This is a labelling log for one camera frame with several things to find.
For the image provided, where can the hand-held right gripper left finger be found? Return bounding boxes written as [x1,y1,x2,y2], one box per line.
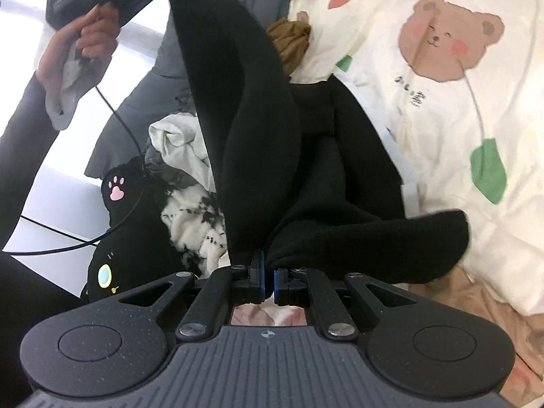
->
[118,252,266,343]

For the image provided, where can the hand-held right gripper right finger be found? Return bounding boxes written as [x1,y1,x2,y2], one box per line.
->
[273,266,415,343]

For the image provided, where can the black skull-print sweater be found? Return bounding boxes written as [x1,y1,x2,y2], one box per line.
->
[168,0,470,285]

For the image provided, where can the person's left forearm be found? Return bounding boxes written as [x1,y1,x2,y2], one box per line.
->
[0,72,62,256]

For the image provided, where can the person's left hand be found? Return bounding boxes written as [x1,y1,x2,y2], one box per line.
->
[36,3,120,95]

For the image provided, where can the white crumpled garment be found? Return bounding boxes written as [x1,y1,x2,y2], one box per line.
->
[161,178,230,277]

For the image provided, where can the grey white cloth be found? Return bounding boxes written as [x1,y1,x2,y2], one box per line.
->
[45,49,103,130]

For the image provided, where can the dark grey garment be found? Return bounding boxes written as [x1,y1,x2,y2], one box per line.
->
[85,0,292,179]

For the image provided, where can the black cat plush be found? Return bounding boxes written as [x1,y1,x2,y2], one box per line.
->
[81,157,200,302]

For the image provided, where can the grey mottled garment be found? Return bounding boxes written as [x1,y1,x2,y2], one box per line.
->
[144,149,192,188]

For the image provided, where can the brown tights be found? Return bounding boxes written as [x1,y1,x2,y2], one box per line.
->
[267,17,313,77]

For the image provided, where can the cream bear-print quilt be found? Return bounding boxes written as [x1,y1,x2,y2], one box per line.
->
[289,0,544,315]

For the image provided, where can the black cable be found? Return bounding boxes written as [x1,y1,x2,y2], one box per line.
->
[8,85,147,258]

